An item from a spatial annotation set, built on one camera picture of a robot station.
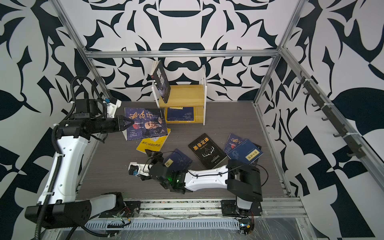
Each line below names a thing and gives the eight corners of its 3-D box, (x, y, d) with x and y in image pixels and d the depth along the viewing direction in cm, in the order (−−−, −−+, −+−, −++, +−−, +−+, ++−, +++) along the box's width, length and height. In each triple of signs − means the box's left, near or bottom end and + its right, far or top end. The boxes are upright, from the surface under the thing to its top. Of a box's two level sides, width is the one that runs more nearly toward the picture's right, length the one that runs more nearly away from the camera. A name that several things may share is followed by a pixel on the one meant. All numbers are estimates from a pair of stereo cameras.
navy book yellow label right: (240, 170, 87) (241, 169, 85) (226, 154, 94) (227, 152, 92) (262, 154, 93) (263, 153, 92) (247, 140, 100) (248, 138, 98)
